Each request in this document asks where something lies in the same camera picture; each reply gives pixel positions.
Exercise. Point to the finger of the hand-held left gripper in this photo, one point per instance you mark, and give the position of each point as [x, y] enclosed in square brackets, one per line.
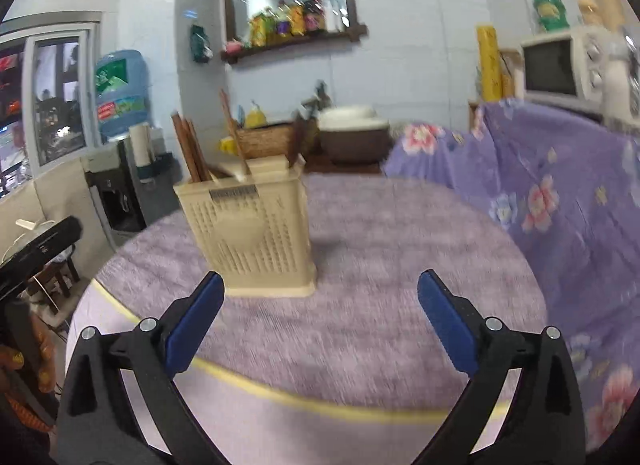
[30, 350]
[45, 245]

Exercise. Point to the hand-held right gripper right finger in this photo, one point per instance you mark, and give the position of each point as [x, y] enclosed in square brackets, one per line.
[447, 325]

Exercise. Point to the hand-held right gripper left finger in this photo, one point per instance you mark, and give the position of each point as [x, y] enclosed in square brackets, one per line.
[197, 325]

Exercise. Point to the beige plastic utensil holder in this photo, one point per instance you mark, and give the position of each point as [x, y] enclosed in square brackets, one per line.
[250, 240]

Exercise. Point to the brown wooden chopstick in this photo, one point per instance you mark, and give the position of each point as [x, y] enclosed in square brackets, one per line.
[234, 135]
[192, 147]
[182, 145]
[201, 152]

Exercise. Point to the orange patterned cloth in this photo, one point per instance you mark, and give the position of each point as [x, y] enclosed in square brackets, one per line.
[15, 385]

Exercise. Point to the wooden stool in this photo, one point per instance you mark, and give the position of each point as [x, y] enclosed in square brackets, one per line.
[57, 290]

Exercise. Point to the grey water dispenser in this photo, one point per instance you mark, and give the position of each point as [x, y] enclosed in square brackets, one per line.
[112, 195]

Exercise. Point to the purple floral cloth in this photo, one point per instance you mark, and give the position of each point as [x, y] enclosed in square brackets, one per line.
[565, 255]

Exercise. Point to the white cup stack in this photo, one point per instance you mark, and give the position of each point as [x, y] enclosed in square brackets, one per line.
[141, 145]

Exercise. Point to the window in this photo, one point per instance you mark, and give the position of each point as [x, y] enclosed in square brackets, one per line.
[55, 105]

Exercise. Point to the blue water bottle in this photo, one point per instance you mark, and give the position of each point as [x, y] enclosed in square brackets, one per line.
[122, 95]

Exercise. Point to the yellow packet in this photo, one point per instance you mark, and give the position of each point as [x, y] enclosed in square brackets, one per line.
[228, 145]

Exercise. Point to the dark wooden side table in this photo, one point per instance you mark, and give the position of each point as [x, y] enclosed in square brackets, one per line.
[345, 167]

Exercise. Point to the wicker basket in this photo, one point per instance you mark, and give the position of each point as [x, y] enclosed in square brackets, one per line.
[265, 142]

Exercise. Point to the brown pot with white lid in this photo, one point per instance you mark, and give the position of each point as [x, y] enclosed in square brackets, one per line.
[350, 142]

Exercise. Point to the yellow dish soap bottle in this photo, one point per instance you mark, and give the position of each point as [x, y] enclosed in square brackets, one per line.
[256, 117]

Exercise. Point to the wooden board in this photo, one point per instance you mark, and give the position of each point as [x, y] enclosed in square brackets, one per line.
[511, 75]

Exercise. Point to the yellow roll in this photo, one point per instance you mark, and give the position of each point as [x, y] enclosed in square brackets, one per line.
[488, 65]

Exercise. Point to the pink small ornament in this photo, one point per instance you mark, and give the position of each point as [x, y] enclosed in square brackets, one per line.
[233, 46]

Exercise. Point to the white microwave oven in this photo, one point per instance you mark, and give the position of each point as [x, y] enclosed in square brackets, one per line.
[547, 65]

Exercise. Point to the wooden framed mirror shelf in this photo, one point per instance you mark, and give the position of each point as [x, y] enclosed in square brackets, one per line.
[295, 42]

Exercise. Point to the green packet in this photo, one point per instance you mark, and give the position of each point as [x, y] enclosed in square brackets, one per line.
[549, 7]

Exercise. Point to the orange jar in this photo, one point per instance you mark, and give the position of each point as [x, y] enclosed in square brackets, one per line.
[590, 12]

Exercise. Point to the green hanging wall item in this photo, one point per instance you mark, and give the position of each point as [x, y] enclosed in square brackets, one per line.
[201, 45]

